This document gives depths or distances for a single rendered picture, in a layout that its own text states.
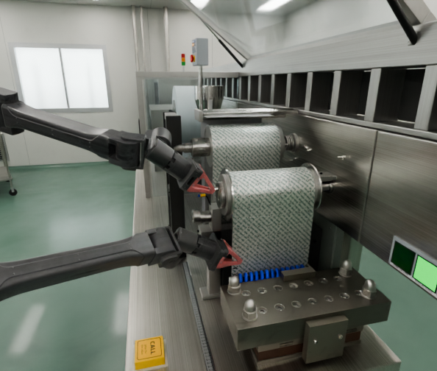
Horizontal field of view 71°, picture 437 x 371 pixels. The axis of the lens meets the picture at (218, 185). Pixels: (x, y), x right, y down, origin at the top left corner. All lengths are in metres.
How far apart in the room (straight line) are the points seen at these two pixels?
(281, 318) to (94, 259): 0.43
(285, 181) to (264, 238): 0.17
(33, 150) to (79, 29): 2.33
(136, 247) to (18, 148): 6.14
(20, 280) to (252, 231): 0.53
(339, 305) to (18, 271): 0.69
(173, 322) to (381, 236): 0.60
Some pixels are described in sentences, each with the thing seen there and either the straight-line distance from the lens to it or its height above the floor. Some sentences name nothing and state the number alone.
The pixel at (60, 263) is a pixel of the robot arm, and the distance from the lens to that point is 0.66.
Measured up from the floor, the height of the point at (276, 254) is 1.08.
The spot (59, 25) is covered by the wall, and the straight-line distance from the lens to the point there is 6.46.
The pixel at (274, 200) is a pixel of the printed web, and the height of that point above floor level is 1.25.
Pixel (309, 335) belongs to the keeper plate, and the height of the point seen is 1.00.
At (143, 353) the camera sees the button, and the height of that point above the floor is 0.92.
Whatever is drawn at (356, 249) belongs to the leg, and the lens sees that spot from 1.25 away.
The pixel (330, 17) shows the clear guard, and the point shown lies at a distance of 0.98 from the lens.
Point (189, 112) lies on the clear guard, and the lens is 1.77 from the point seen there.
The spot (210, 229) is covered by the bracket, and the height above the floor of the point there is 1.14.
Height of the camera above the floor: 1.55
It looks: 19 degrees down
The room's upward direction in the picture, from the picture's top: straight up
